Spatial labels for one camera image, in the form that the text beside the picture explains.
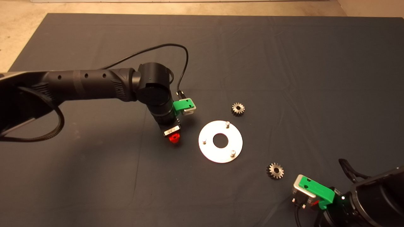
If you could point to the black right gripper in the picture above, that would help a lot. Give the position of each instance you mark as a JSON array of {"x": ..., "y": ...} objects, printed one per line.
[{"x": 341, "y": 214}]

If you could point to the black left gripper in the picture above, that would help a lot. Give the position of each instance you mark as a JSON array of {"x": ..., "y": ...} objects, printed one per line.
[{"x": 165, "y": 118}]

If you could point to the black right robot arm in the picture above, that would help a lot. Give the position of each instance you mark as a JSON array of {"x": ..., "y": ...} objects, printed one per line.
[{"x": 382, "y": 201}]

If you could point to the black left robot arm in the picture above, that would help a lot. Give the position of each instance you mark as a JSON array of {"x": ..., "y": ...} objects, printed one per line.
[{"x": 94, "y": 83}]

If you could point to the small steel planetary gear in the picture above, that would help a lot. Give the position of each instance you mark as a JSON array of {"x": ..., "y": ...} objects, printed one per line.
[
  {"x": 241, "y": 110},
  {"x": 279, "y": 173}
]

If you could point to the round metal carrier plate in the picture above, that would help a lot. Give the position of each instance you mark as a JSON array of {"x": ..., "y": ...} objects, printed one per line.
[{"x": 233, "y": 138}]

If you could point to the dark grey table cloth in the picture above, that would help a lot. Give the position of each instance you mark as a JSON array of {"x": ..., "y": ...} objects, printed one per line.
[{"x": 284, "y": 63}]

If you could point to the green right camera mount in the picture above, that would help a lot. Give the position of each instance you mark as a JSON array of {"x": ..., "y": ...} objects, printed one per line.
[{"x": 317, "y": 189}]

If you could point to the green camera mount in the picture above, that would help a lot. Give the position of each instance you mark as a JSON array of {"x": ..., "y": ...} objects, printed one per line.
[
  {"x": 183, "y": 104},
  {"x": 317, "y": 189}
]

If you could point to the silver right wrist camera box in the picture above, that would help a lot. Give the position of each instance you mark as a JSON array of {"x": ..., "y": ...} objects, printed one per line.
[{"x": 303, "y": 192}]

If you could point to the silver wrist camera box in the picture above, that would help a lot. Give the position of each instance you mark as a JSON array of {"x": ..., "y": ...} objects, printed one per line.
[
  {"x": 303, "y": 192},
  {"x": 190, "y": 111}
]

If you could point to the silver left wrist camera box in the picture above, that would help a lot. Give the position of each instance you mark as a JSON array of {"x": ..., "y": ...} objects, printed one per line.
[{"x": 190, "y": 111}]

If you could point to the green left camera mount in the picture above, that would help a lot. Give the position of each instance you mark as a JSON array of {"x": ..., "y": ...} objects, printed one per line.
[{"x": 183, "y": 104}]

